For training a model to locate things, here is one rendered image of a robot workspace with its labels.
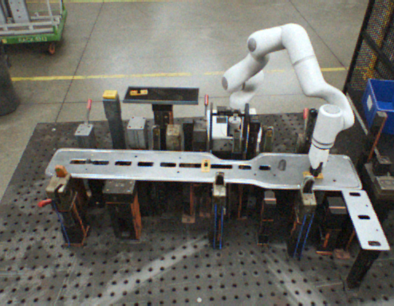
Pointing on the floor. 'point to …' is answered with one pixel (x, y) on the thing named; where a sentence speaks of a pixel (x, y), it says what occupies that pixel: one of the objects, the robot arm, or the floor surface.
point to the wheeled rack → (57, 19)
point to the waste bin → (2, 80)
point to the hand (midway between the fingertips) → (314, 170)
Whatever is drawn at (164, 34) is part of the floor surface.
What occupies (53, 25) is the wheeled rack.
